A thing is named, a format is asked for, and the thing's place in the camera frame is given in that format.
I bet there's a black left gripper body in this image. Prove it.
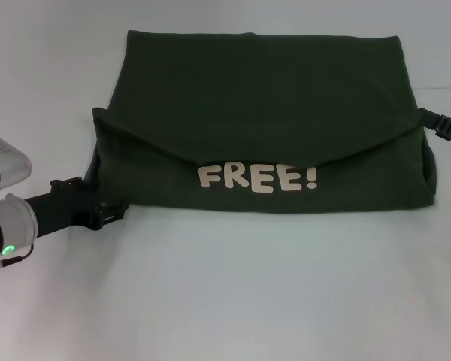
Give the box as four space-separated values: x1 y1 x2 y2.
24 179 102 240

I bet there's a dark green shirt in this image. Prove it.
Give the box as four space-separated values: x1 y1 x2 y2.
86 29 437 217

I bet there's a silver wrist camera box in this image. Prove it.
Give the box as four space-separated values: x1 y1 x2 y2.
0 127 33 196

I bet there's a black cable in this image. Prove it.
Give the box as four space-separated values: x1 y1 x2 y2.
0 217 35 265

